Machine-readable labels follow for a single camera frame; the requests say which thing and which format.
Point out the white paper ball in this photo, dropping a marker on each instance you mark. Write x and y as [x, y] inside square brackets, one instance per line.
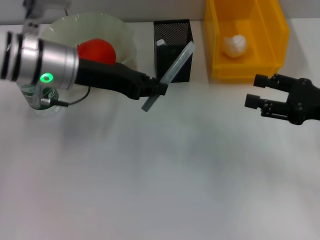
[235, 46]

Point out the yellow plastic storage bin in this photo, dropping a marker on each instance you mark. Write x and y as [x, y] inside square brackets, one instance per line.
[265, 37]

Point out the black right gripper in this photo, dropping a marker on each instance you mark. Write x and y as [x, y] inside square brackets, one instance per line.
[305, 102]

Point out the green plastic pen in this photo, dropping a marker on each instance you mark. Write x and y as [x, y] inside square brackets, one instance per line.
[161, 42]

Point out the black mesh pen holder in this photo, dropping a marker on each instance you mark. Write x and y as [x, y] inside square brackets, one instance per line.
[172, 32]

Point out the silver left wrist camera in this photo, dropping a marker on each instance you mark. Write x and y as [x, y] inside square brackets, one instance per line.
[45, 3]

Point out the pale green glass fruit plate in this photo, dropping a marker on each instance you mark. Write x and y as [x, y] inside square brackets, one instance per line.
[112, 30]

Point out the red orange fruit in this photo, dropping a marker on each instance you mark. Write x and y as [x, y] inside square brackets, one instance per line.
[100, 51]

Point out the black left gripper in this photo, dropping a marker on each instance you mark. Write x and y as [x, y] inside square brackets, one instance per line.
[107, 77]

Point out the grey glitter pen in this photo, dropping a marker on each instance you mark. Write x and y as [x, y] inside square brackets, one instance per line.
[180, 61]

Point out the clear water bottle green label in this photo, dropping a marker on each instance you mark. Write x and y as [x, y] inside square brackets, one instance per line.
[50, 100]

